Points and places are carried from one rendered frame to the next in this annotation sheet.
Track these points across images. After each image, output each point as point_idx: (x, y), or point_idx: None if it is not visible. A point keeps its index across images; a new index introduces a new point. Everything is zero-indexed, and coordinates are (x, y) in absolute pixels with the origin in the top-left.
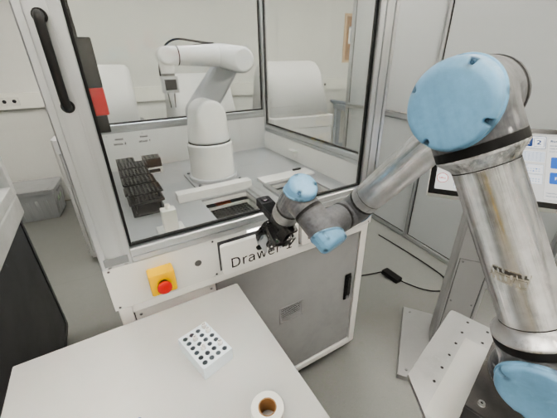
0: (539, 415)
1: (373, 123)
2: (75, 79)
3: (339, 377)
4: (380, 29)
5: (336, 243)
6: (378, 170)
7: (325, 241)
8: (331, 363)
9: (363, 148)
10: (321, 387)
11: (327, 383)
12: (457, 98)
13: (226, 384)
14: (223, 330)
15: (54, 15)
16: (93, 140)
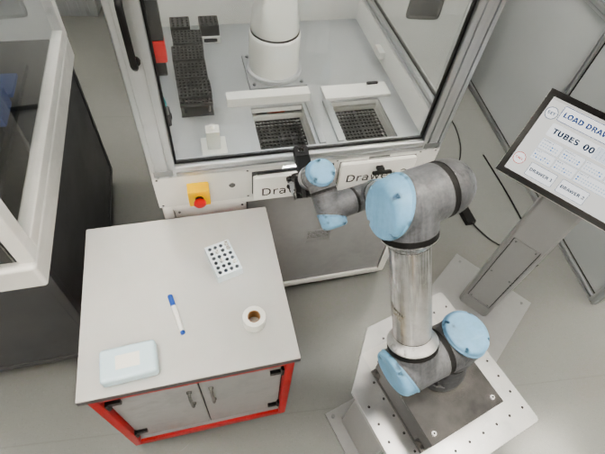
0: (389, 379)
1: (454, 82)
2: (141, 40)
3: (354, 298)
4: None
5: (333, 228)
6: None
7: (325, 223)
8: (353, 284)
9: (436, 104)
10: (333, 301)
11: (341, 299)
12: (383, 212)
13: (232, 291)
14: (241, 249)
15: None
16: (152, 86)
